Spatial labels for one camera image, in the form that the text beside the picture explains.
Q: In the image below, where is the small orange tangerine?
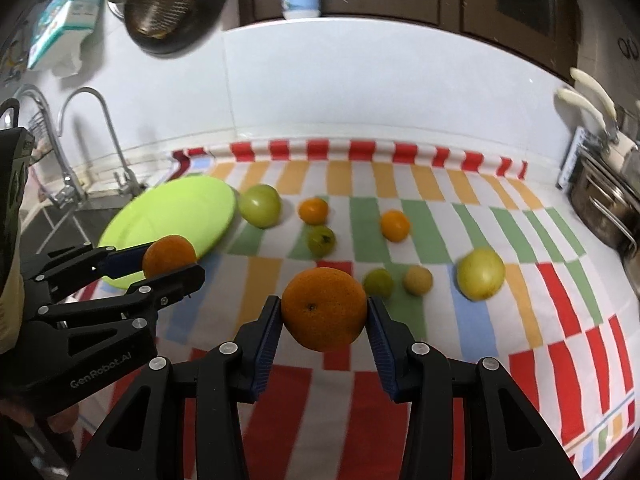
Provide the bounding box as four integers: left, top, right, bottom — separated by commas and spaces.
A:
380, 209, 411, 243
297, 197, 330, 226

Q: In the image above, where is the lime green plate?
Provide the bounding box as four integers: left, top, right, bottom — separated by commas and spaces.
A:
98, 174, 236, 257

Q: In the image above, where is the small green lime fruit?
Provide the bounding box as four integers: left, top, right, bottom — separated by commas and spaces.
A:
362, 268, 395, 299

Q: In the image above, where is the small dark green fruit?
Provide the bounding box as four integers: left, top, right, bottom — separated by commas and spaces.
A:
307, 226, 336, 259

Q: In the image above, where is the black pan with strainer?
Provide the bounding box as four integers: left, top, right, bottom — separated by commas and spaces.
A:
103, 0, 232, 57

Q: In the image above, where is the cream handled utensil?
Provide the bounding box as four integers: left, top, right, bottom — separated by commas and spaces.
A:
570, 67, 617, 122
555, 88, 618, 144

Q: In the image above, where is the small tan fruit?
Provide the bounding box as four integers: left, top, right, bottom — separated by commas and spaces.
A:
402, 266, 434, 297

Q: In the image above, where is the large orange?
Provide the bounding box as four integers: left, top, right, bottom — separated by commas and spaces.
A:
281, 268, 368, 352

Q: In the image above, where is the small orange mandarin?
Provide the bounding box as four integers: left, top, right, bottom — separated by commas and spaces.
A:
142, 235, 198, 280

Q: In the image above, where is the steel pot stack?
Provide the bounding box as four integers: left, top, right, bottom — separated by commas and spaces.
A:
570, 148, 639, 296

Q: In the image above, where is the large green apple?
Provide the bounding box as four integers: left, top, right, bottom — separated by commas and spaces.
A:
239, 184, 282, 229

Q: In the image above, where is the blue white packet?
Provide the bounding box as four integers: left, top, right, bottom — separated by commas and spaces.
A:
27, 0, 103, 78

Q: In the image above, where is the large yellow-green apple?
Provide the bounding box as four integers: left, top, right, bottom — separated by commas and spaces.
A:
456, 247, 506, 301

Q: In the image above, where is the operator left hand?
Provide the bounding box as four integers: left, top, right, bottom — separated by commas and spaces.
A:
0, 399, 79, 434

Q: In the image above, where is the steel sink mixer tap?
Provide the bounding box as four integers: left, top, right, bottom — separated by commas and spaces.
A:
14, 84, 86, 209

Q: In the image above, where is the stainless steel sink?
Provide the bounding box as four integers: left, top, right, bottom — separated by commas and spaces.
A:
20, 194, 130, 260

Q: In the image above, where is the colourful striped table cloth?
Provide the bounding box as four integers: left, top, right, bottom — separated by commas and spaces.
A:
152, 139, 639, 479

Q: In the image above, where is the curved steel tap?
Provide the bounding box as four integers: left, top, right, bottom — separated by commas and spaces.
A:
56, 86, 145, 198

